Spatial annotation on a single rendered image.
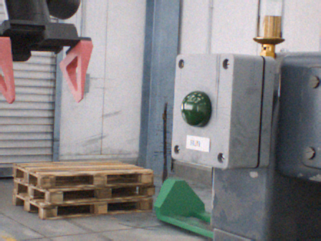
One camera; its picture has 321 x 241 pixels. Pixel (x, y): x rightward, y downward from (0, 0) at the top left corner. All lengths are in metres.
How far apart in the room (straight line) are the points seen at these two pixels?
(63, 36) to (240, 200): 0.40
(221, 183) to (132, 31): 8.83
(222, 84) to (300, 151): 0.08
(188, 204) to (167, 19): 3.60
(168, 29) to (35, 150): 2.52
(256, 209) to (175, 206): 5.68
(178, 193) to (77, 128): 3.04
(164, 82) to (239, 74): 8.64
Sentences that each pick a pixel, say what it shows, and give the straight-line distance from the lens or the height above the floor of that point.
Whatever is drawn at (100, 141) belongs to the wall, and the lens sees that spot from 9.17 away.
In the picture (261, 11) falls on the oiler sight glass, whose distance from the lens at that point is 0.58.
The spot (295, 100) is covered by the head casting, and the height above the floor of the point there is 1.30.
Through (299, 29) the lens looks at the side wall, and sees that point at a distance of 7.65.
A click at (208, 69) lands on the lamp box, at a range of 0.52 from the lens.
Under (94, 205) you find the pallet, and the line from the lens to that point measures 6.33.
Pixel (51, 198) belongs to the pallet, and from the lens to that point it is 6.10.
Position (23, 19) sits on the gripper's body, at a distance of 0.87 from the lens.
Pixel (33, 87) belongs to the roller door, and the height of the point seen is 1.18.
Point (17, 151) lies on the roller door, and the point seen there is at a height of 0.35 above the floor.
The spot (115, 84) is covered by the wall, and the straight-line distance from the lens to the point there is 9.22.
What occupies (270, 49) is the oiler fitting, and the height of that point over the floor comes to 1.34.
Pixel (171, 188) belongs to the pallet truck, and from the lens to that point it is 6.21.
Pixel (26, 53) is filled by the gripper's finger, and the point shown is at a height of 1.34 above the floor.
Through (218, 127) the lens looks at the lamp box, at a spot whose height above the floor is 1.27.
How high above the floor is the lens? 1.30
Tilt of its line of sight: 3 degrees down
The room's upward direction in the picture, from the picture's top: 3 degrees clockwise
